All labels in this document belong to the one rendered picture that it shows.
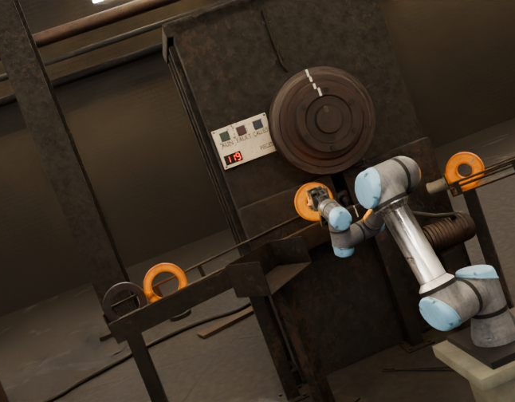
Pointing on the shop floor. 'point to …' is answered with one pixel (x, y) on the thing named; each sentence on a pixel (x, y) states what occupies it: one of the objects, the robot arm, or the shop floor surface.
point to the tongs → (418, 369)
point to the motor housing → (443, 250)
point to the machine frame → (359, 269)
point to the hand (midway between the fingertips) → (312, 197)
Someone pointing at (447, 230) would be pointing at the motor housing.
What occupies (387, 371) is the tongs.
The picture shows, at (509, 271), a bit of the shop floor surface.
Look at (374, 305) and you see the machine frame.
